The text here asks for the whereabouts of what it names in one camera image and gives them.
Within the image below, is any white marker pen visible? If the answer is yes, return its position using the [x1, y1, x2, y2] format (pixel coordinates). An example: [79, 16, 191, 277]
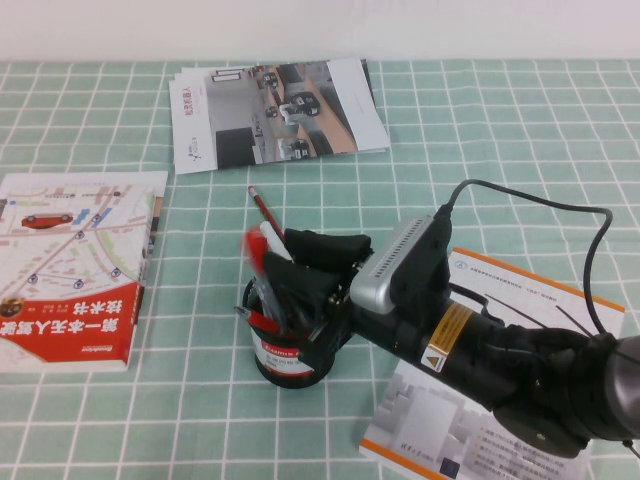
[258, 221, 294, 262]

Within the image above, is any red pencil with eraser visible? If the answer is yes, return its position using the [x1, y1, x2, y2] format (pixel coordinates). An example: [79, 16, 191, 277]
[247, 185, 287, 242]

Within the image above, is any black mesh pen holder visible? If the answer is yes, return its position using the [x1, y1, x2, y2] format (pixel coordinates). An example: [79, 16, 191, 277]
[242, 277, 346, 389]

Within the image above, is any white orange ROS book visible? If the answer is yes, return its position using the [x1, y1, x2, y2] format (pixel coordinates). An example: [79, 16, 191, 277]
[358, 247, 626, 480]

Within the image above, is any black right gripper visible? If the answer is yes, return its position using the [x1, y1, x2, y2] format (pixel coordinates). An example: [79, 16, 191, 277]
[262, 228, 502, 382]

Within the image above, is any green checkered tablecloth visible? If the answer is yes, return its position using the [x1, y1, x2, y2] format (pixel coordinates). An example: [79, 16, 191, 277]
[0, 59, 640, 480]

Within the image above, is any red pen with silver tip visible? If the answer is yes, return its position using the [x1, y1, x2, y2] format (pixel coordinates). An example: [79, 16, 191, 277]
[234, 305, 282, 335]

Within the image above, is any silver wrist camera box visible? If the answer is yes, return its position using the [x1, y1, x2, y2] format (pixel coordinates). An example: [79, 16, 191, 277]
[349, 214, 454, 317]

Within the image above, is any red and black pen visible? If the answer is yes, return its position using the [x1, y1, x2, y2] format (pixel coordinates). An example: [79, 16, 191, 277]
[241, 224, 274, 277]

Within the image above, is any transparent grey pen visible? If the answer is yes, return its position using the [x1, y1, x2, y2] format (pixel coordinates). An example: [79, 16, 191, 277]
[253, 275, 282, 322]

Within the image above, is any red white map book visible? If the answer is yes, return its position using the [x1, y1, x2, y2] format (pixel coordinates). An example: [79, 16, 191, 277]
[0, 171, 170, 374]

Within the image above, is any black camera cable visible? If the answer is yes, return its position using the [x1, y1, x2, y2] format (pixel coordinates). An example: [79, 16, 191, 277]
[432, 178, 615, 342]

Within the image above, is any robot photo brochure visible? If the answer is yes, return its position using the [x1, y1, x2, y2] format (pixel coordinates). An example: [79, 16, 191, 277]
[168, 60, 390, 176]

